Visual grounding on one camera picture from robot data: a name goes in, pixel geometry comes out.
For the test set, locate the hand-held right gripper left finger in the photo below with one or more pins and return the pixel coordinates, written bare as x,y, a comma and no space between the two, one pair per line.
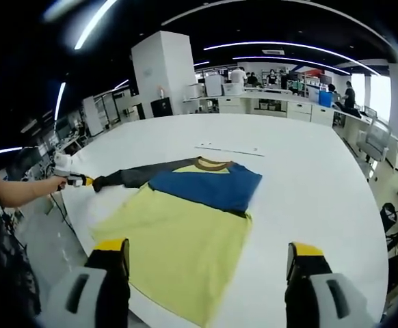
82,297

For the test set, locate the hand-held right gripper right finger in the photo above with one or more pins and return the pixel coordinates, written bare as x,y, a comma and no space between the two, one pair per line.
322,307

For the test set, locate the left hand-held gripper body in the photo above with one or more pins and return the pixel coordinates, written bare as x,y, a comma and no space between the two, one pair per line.
64,165

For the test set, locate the multicolour long-sleeve garment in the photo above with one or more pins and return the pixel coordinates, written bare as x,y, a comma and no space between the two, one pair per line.
185,246

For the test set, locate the person's left hand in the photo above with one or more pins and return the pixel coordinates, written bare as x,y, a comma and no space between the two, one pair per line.
56,184

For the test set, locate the white tall cabinet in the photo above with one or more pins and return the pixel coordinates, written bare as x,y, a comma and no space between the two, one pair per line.
93,116

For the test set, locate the person's dark clothing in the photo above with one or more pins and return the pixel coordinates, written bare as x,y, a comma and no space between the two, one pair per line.
11,266

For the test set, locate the black box cabinet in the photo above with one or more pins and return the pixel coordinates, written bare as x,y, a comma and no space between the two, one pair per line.
160,107

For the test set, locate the white square pillar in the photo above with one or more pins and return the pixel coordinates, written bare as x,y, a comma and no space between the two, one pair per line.
163,68

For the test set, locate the bright ceiling light strip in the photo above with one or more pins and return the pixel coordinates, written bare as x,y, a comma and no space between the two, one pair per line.
93,24

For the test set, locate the white table cover strip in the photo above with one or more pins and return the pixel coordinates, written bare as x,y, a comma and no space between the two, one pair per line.
229,150

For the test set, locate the white tall appliance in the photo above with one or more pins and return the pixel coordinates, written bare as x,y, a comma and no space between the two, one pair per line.
214,85

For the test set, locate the white storage box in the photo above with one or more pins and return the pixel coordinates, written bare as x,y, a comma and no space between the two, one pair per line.
232,89

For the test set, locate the white mesh office chair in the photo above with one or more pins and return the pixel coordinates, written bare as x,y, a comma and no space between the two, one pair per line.
373,138

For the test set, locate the ceiling air vent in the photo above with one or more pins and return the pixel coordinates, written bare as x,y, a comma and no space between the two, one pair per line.
273,52

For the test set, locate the long curved ceiling light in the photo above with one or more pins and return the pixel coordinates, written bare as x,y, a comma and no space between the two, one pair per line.
288,43

